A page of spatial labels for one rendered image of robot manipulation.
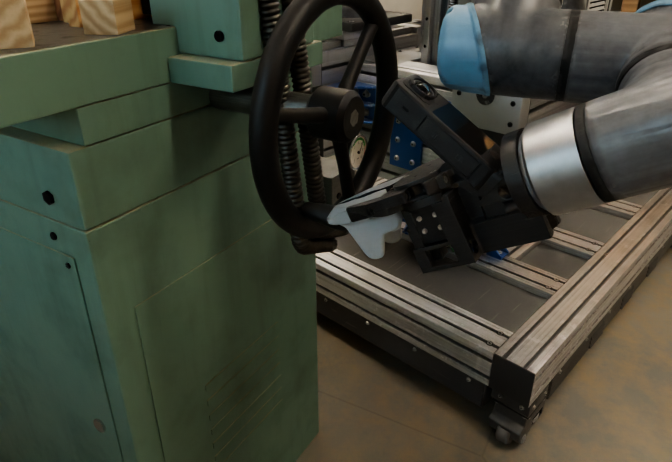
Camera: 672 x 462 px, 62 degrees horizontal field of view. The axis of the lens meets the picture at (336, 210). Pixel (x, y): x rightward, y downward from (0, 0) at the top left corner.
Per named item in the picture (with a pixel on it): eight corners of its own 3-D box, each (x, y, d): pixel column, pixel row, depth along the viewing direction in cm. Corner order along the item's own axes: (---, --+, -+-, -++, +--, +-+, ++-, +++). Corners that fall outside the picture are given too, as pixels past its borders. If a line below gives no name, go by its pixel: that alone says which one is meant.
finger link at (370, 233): (333, 274, 55) (410, 255, 49) (307, 220, 54) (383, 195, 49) (349, 260, 58) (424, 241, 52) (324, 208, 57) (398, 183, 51)
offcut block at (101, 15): (103, 28, 62) (97, -5, 60) (135, 29, 61) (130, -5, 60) (84, 34, 58) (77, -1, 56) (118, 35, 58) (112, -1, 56)
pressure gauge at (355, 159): (349, 185, 95) (350, 140, 91) (330, 181, 97) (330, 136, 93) (367, 173, 100) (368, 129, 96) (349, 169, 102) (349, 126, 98)
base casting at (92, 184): (82, 234, 59) (63, 153, 55) (-160, 140, 86) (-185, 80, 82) (315, 123, 93) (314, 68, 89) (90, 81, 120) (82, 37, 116)
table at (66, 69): (53, 154, 44) (34, 76, 41) (-131, 100, 58) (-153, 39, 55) (394, 40, 90) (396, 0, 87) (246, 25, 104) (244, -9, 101)
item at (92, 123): (85, 147, 57) (76, 108, 55) (-30, 115, 66) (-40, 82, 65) (306, 72, 87) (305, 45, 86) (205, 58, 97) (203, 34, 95)
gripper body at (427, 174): (414, 276, 49) (549, 248, 42) (374, 188, 48) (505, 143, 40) (446, 240, 55) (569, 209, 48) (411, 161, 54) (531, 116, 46)
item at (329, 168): (333, 220, 99) (333, 178, 95) (277, 204, 104) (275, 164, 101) (357, 203, 105) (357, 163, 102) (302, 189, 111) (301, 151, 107)
